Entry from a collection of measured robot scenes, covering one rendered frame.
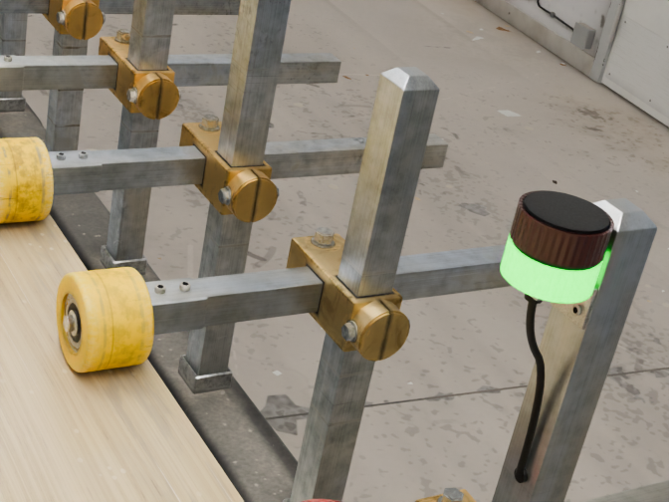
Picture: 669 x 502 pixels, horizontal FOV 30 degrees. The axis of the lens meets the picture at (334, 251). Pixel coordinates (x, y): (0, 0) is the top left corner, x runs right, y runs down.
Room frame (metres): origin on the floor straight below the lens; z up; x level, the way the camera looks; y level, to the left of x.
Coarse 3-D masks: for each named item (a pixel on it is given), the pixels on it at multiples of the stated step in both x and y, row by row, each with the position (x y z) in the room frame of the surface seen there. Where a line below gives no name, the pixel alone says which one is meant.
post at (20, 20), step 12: (0, 24) 1.75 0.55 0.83; (12, 24) 1.74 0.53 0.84; (24, 24) 1.75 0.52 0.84; (0, 36) 1.75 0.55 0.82; (12, 36) 1.74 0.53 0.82; (24, 36) 1.75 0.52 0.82; (0, 48) 1.74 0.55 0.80; (12, 48) 1.74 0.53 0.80; (24, 48) 1.75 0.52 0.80; (0, 96) 1.74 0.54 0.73; (12, 96) 1.75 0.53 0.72
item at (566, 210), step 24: (552, 192) 0.73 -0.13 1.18; (552, 216) 0.69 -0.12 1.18; (576, 216) 0.70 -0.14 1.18; (600, 216) 0.71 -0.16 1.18; (552, 264) 0.68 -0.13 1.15; (528, 312) 0.70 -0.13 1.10; (576, 312) 0.71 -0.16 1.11; (528, 336) 0.70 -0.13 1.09; (528, 432) 0.72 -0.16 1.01; (528, 456) 0.72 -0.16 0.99
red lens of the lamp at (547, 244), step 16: (528, 192) 0.73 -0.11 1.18; (512, 224) 0.71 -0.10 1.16; (528, 224) 0.69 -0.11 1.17; (544, 224) 0.68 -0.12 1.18; (528, 240) 0.69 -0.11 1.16; (544, 240) 0.68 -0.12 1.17; (560, 240) 0.68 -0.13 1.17; (576, 240) 0.68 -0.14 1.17; (592, 240) 0.68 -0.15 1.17; (608, 240) 0.69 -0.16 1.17; (544, 256) 0.68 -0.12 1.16; (560, 256) 0.68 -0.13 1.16; (576, 256) 0.68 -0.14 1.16; (592, 256) 0.68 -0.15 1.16
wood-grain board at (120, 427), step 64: (0, 256) 0.98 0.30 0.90; (64, 256) 1.00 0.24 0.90; (0, 320) 0.88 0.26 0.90; (0, 384) 0.79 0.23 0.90; (64, 384) 0.80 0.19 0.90; (128, 384) 0.82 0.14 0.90; (0, 448) 0.71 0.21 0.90; (64, 448) 0.73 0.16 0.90; (128, 448) 0.74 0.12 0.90; (192, 448) 0.76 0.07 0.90
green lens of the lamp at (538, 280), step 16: (512, 256) 0.69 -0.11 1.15; (512, 272) 0.69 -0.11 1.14; (528, 272) 0.68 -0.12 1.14; (544, 272) 0.68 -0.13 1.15; (560, 272) 0.68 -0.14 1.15; (576, 272) 0.68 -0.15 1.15; (592, 272) 0.69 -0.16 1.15; (528, 288) 0.68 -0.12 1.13; (544, 288) 0.68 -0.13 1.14; (560, 288) 0.68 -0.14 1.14; (576, 288) 0.68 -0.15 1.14; (592, 288) 0.69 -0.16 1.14
